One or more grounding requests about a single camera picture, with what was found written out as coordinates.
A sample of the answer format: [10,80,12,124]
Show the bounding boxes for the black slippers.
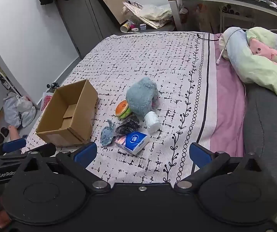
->
[0,127,10,144]

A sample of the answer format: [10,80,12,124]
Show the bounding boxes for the pink bed sheet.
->
[209,33,246,157]

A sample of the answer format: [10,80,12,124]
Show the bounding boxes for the white chair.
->
[219,11,255,33]

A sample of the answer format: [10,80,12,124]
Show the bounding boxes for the pastel patchwork duvet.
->
[219,26,277,121]

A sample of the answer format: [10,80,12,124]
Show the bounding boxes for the white tissue roll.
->
[144,111,160,133]

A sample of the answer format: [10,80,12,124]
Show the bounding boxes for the small blue shark plush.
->
[100,119,117,147]

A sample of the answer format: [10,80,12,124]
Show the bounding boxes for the white black-patterned bed sheet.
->
[20,31,217,184]

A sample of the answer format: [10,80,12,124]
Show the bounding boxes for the black cable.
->
[197,32,216,41]

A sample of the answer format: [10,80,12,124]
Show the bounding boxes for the white charging cable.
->
[216,28,248,64]

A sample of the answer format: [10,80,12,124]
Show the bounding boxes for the pink and white plastic bag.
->
[41,92,54,112]

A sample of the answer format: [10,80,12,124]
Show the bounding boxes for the white desk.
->
[167,0,277,33]

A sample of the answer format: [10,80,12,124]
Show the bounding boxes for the brown cardboard box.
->
[36,79,99,148]

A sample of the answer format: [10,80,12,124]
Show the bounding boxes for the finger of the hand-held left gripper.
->
[0,138,27,154]
[24,143,57,159]

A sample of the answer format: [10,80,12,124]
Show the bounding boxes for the grey-blue plush toy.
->
[125,77,159,121]

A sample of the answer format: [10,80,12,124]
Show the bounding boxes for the grey fabric bed frame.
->
[243,84,277,230]

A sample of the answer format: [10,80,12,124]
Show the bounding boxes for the paper tube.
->
[120,20,132,33]

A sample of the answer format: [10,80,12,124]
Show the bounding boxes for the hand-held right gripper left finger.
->
[20,142,111,192]

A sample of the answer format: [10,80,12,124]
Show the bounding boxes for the dark grey door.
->
[56,0,119,58]

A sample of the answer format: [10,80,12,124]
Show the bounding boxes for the dark picture frame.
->
[90,0,129,26]

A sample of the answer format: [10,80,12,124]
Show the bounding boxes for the orange watermelon slice toy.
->
[115,100,132,119]

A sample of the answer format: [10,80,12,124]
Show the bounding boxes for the patterned tote bag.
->
[122,2,173,29]

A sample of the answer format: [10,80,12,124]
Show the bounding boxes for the clear plastic bag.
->
[141,4,173,21]

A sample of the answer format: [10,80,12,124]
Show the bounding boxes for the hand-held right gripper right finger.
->
[173,142,268,189]

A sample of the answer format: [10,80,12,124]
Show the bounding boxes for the grey plastic bags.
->
[3,92,36,128]

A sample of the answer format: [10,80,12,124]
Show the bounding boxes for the person's leg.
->
[8,125,22,142]

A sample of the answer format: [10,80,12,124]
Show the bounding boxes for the black shiny packet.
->
[115,115,141,136]

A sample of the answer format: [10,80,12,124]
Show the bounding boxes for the blue tissue packet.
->
[114,131,150,155]

